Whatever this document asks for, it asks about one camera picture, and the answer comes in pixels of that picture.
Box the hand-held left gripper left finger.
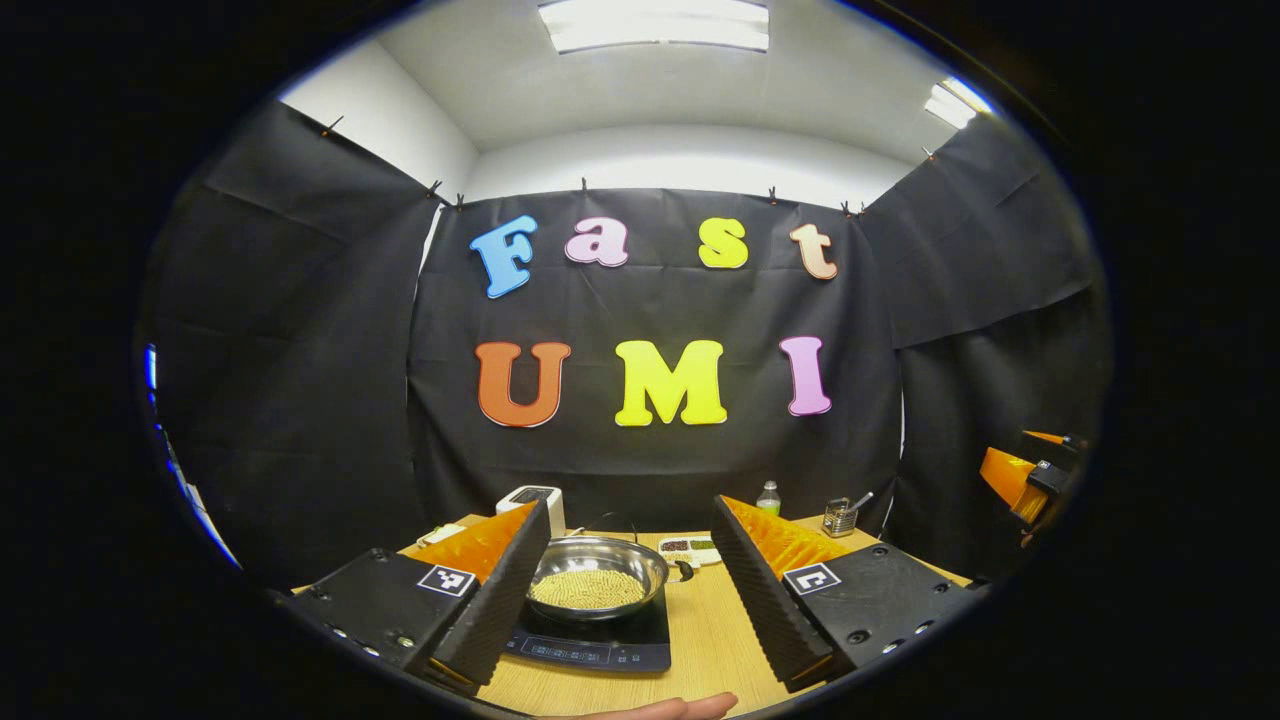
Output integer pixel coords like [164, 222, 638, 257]
[287, 499, 553, 688]

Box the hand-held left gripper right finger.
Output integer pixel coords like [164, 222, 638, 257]
[709, 495, 977, 694]

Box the stainless steel pot with beans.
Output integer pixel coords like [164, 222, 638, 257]
[525, 536, 696, 624]

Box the black induction cooktop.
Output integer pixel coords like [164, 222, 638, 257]
[503, 590, 673, 674]

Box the white divided bean tray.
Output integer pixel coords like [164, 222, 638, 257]
[658, 536, 723, 568]

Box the white toaster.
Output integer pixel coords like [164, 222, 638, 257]
[495, 485, 567, 541]

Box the black backdrop cloth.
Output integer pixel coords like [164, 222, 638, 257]
[140, 98, 1113, 591]

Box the small ceiling light panel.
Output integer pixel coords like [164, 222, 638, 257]
[925, 78, 993, 131]

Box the large ceiling light panel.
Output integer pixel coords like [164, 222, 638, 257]
[538, 0, 771, 55]

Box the black cooktop power cable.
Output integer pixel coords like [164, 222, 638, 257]
[572, 512, 641, 541]

